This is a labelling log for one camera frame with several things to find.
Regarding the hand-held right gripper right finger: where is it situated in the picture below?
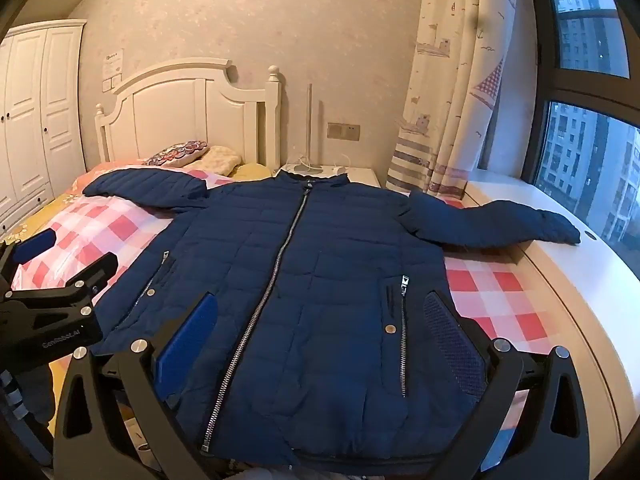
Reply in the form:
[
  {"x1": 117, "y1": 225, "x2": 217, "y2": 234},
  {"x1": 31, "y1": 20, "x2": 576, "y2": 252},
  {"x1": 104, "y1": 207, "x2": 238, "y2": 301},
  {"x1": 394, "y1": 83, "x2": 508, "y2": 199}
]
[{"x1": 422, "y1": 291, "x2": 593, "y2": 480}]

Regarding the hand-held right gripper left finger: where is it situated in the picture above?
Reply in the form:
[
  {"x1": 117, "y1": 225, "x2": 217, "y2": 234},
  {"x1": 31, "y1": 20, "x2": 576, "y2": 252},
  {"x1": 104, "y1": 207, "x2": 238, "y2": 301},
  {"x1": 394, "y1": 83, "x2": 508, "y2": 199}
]
[{"x1": 50, "y1": 291, "x2": 221, "y2": 480}]

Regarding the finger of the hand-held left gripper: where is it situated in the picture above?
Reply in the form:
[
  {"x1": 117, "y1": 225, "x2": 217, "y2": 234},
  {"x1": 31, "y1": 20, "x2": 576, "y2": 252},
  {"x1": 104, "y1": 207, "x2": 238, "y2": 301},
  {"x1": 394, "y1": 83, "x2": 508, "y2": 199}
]
[
  {"x1": 7, "y1": 251, "x2": 119, "y2": 311},
  {"x1": 0, "y1": 229, "x2": 58, "y2": 288}
]

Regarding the navy blue puffer jacket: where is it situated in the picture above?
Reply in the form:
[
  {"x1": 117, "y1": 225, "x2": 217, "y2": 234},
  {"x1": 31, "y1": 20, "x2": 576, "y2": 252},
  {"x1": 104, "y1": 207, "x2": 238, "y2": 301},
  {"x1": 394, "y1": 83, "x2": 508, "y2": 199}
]
[{"x1": 82, "y1": 169, "x2": 582, "y2": 466}]

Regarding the person's left forearm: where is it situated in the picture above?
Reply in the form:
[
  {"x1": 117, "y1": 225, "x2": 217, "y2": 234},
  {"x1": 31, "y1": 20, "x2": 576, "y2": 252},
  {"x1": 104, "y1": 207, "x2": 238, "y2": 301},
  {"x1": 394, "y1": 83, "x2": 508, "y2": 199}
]
[{"x1": 0, "y1": 360, "x2": 57, "y2": 433}]

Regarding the pink checkered quilt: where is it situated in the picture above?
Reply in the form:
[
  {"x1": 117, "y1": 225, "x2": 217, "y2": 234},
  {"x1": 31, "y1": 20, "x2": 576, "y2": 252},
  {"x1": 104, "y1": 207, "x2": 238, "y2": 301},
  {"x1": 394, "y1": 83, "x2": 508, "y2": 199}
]
[{"x1": 12, "y1": 165, "x2": 553, "y2": 358}]

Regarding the yellow floral bed sheet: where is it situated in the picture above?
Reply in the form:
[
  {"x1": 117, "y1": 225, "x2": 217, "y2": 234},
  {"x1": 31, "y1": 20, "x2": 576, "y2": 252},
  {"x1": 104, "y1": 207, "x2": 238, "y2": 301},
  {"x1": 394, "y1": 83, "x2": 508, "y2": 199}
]
[{"x1": 0, "y1": 162, "x2": 118, "y2": 247}]

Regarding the white wardrobe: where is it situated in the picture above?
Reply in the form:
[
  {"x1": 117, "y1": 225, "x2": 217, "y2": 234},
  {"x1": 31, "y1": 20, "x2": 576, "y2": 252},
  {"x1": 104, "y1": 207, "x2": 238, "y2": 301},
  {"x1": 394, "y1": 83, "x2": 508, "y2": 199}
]
[{"x1": 0, "y1": 19, "x2": 88, "y2": 233}]

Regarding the white window sill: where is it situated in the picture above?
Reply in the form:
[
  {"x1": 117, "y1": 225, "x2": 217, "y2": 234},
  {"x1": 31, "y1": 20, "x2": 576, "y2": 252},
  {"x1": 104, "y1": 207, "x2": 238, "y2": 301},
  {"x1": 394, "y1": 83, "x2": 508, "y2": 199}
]
[{"x1": 440, "y1": 167, "x2": 640, "y2": 463}]

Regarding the embroidered purple cushion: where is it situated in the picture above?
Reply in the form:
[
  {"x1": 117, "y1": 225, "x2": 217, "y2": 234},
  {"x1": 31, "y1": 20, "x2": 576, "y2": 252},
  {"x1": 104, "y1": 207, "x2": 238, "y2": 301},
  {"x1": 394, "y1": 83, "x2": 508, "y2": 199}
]
[{"x1": 142, "y1": 140, "x2": 210, "y2": 167}]

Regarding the yellow pillow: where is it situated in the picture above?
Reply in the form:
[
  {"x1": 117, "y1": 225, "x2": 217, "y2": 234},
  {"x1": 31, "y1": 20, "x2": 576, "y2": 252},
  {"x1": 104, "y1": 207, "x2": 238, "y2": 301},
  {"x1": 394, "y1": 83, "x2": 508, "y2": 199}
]
[{"x1": 232, "y1": 162, "x2": 273, "y2": 182}]

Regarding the beige pillow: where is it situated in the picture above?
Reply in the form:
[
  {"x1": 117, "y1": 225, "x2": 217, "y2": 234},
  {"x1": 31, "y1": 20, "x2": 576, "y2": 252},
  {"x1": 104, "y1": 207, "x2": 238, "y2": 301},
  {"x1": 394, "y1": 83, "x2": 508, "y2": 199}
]
[{"x1": 197, "y1": 146, "x2": 243, "y2": 177}]

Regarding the white nightstand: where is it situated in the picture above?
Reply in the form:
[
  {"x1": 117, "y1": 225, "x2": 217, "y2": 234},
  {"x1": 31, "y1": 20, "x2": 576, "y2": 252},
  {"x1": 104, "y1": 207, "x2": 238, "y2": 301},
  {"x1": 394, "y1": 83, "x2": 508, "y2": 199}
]
[{"x1": 274, "y1": 162, "x2": 378, "y2": 189}]

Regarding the white wooden headboard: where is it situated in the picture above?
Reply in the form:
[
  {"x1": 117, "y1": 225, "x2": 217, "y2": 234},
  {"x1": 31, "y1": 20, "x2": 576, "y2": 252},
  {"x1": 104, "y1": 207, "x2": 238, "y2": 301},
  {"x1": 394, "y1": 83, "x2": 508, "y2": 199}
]
[{"x1": 95, "y1": 58, "x2": 282, "y2": 176}]

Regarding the dark framed window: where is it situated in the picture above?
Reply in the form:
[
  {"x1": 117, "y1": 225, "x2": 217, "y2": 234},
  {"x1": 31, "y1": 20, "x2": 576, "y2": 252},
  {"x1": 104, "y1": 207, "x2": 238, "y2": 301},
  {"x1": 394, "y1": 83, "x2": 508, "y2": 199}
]
[{"x1": 477, "y1": 0, "x2": 640, "y2": 281}]

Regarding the printed beige curtain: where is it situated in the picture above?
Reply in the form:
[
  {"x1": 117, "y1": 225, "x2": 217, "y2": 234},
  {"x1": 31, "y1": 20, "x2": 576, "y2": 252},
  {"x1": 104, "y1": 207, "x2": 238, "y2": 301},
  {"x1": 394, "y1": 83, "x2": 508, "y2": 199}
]
[{"x1": 386, "y1": 0, "x2": 523, "y2": 199}]

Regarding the gold wall socket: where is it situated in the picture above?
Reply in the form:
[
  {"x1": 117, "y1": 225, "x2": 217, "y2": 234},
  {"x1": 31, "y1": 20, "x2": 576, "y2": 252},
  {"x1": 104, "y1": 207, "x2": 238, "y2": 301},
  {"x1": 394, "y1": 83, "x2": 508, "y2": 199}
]
[{"x1": 327, "y1": 122, "x2": 360, "y2": 141}]

